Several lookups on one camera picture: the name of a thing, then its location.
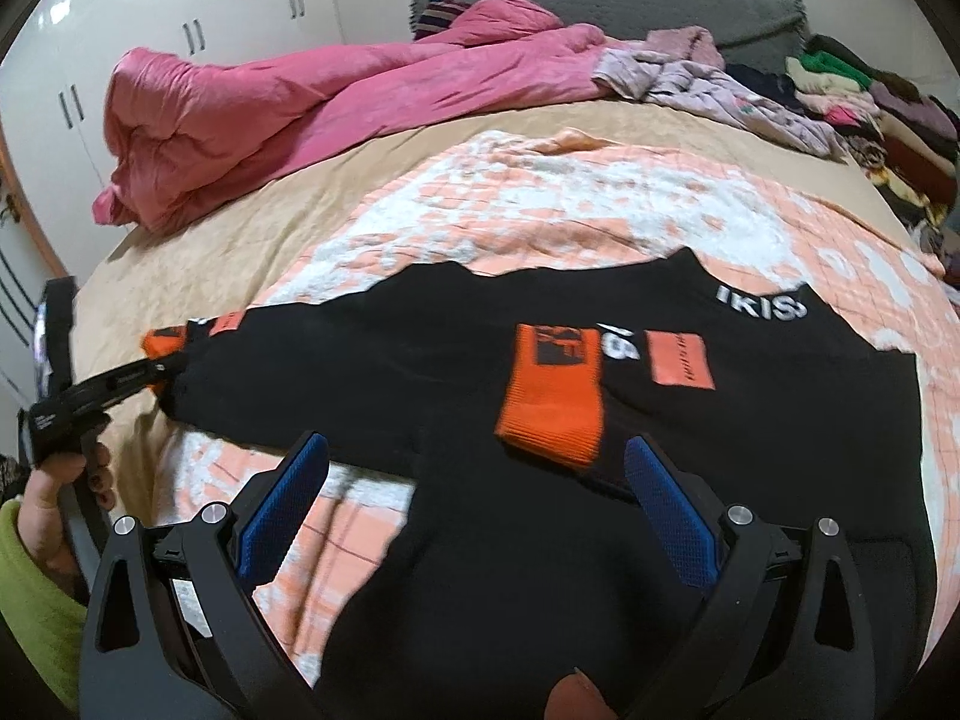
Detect dark striped cloth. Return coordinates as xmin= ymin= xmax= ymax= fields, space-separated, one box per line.
xmin=415 ymin=0 xmax=475 ymax=40

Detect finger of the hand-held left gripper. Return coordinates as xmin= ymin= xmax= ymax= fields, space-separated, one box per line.
xmin=99 ymin=355 xmax=190 ymax=400

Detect stack of folded clothes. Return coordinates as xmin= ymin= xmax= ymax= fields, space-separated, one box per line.
xmin=724 ymin=34 xmax=960 ymax=271

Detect lilac patterned garment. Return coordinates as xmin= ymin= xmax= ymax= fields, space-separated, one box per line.
xmin=592 ymin=47 xmax=852 ymax=163

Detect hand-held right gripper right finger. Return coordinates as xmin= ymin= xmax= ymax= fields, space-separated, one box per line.
xmin=622 ymin=435 xmax=942 ymax=720

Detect person's left hand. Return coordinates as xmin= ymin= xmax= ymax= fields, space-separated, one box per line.
xmin=15 ymin=444 xmax=117 ymax=602

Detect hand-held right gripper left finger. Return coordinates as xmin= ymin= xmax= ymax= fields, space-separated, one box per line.
xmin=79 ymin=431 xmax=331 ymax=720

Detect pink duvet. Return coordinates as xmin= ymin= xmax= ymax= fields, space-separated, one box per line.
xmin=91 ymin=0 xmax=623 ymax=233

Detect person's right hand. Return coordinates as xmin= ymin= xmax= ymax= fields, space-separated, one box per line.
xmin=544 ymin=671 xmax=610 ymax=720

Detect black sweater with orange patches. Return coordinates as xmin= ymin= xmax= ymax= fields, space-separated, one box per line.
xmin=142 ymin=247 xmax=942 ymax=720

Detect person's left forearm green sleeve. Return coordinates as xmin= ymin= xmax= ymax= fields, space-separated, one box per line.
xmin=0 ymin=499 xmax=91 ymax=695

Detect mauve fleece garment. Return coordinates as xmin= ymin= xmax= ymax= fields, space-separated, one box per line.
xmin=643 ymin=25 xmax=726 ymax=70

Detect beige bed sheet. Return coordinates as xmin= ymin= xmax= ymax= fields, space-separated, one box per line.
xmin=71 ymin=94 xmax=931 ymax=526

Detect grey pillow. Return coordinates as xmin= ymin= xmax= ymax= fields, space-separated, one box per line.
xmin=407 ymin=0 xmax=811 ymax=53

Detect peach and white fleece blanket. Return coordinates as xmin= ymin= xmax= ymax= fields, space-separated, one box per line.
xmin=142 ymin=127 xmax=950 ymax=691

